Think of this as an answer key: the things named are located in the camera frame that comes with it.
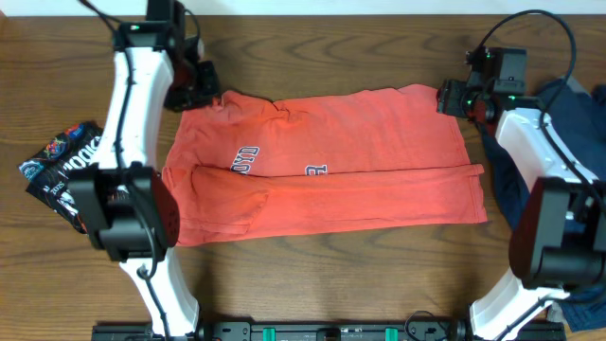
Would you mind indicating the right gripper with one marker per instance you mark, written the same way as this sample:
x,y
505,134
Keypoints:
x,y
448,97

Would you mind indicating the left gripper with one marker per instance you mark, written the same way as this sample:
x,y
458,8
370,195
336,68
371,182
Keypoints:
x,y
206,74

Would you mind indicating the red printed t-shirt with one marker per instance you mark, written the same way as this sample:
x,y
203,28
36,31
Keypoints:
x,y
245,168

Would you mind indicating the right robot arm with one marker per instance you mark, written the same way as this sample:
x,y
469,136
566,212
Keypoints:
x,y
558,244

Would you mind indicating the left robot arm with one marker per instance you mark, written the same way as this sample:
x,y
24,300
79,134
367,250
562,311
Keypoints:
x,y
127,210

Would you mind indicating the navy blue garment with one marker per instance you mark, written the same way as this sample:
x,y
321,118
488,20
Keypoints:
x,y
511,192

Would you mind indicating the black printed folded shirt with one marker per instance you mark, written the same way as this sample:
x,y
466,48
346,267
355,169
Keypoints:
x,y
48,170

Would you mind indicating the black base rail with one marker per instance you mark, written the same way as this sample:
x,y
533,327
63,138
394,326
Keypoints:
x,y
423,328

